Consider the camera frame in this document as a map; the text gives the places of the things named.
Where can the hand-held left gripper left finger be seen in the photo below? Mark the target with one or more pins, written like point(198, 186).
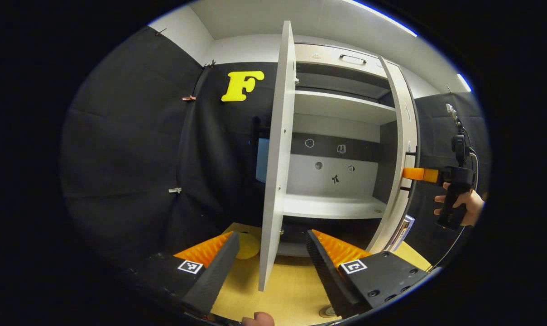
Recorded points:
point(214, 276)

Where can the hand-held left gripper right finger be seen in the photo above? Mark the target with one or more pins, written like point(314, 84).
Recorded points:
point(328, 271)

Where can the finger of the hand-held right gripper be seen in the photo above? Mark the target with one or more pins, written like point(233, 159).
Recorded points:
point(418, 174)

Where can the white cabinet door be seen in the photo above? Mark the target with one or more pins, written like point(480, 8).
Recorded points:
point(398, 203)
point(278, 136)

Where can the round brown coaster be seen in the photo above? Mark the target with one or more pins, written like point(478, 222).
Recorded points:
point(322, 314)

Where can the white and grey cabinet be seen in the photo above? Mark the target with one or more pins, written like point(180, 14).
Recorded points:
point(332, 206)

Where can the yellow round disc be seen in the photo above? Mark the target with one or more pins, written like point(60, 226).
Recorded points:
point(251, 246)

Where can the pale spine book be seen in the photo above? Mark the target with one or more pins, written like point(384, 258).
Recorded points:
point(402, 233)

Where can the silver clip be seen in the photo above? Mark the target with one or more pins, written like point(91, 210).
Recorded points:
point(175, 190)

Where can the small ceiling light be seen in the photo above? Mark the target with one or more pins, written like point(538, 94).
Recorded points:
point(464, 82)

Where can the copper clip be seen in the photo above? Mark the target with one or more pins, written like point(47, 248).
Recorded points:
point(189, 98)

